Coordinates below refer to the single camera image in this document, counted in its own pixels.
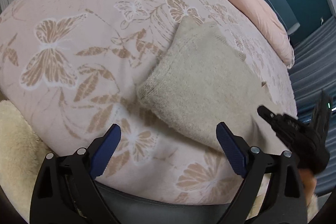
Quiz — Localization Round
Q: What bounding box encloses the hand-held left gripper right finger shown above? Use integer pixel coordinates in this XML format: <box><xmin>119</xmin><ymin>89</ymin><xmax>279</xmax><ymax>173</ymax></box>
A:
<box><xmin>215</xmin><ymin>121</ymin><xmax>308</xmax><ymax>224</ymax></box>

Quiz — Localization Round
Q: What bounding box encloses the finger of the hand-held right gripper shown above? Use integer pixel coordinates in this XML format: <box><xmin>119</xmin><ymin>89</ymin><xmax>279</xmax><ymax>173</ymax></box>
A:
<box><xmin>257</xmin><ymin>105</ymin><xmax>302</xmax><ymax>136</ymax></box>

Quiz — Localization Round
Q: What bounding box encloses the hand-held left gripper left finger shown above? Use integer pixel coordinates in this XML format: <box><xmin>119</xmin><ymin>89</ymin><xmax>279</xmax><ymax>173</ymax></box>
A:
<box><xmin>29</xmin><ymin>123</ymin><xmax>122</xmax><ymax>224</ymax></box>

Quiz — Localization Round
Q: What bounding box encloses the cream towel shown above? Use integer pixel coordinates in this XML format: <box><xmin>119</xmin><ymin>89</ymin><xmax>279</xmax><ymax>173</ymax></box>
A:
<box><xmin>136</xmin><ymin>15</ymin><xmax>266</xmax><ymax>152</ymax></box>

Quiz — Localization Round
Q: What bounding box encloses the person's right hand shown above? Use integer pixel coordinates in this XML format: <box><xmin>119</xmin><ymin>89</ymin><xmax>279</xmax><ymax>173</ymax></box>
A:
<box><xmin>299</xmin><ymin>168</ymin><xmax>318</xmax><ymax>197</ymax></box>

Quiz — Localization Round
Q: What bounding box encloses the blue curtain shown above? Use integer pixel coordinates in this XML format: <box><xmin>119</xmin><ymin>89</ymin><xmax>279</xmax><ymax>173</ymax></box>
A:
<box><xmin>287</xmin><ymin>11</ymin><xmax>336</xmax><ymax>196</ymax></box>

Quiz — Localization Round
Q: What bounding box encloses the cream fluffy rug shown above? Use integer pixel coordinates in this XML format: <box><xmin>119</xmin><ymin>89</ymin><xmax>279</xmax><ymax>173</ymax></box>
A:
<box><xmin>0</xmin><ymin>100</ymin><xmax>48</xmax><ymax>217</ymax></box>

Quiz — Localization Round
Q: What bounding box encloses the pink duvet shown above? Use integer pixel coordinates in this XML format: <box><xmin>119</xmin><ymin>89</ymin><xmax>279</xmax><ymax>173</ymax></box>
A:
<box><xmin>155</xmin><ymin>0</ymin><xmax>295</xmax><ymax>69</ymax></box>

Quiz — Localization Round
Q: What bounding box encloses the pink butterfly bedsheet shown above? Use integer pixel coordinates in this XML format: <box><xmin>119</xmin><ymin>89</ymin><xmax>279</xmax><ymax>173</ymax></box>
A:
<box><xmin>0</xmin><ymin>0</ymin><xmax>299</xmax><ymax>214</ymax></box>

